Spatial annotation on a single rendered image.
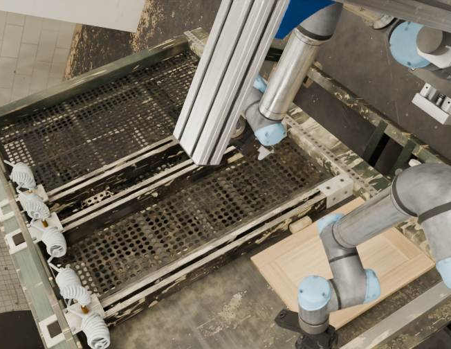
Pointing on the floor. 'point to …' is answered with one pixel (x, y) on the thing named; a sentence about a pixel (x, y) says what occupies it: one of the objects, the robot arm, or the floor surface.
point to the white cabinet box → (81, 11)
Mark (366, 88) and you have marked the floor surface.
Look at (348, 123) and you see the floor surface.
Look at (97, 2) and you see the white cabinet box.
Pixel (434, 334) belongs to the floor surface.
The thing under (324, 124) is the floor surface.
